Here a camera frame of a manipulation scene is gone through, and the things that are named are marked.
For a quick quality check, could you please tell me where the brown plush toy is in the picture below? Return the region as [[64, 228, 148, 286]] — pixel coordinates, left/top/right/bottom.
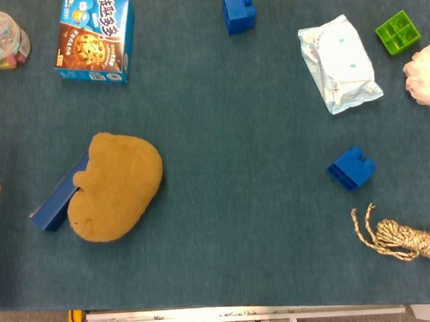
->
[[63, 129, 167, 244]]

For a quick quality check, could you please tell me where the blue building block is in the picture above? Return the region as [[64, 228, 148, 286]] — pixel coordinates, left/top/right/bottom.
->
[[325, 145, 378, 193], [222, 0, 259, 36]]

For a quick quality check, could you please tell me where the green building block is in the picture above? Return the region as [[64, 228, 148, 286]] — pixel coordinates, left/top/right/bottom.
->
[[374, 9, 422, 57]]

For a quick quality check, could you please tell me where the pink white plush object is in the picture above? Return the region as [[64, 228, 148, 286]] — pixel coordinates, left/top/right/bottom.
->
[[401, 42, 430, 109]]

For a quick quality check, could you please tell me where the blue rectangular box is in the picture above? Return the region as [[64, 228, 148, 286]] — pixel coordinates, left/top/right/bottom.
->
[[26, 153, 94, 233]]

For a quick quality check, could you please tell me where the clear jar of colourful clips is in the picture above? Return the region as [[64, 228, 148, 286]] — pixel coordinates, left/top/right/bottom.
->
[[0, 9, 34, 71]]

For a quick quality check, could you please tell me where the blue cookie box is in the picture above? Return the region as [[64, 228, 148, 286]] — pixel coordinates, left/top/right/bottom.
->
[[51, 0, 138, 87]]

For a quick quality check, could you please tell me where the white wet wipes pack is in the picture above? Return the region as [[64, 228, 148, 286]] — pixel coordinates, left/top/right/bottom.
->
[[297, 12, 385, 117]]

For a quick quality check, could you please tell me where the aluminium frame rail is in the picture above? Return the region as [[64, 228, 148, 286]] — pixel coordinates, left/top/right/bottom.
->
[[82, 297, 411, 322]]

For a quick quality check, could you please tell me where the coiled beige speckled rope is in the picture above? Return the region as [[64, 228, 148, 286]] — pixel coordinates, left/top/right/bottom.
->
[[350, 199, 430, 267]]

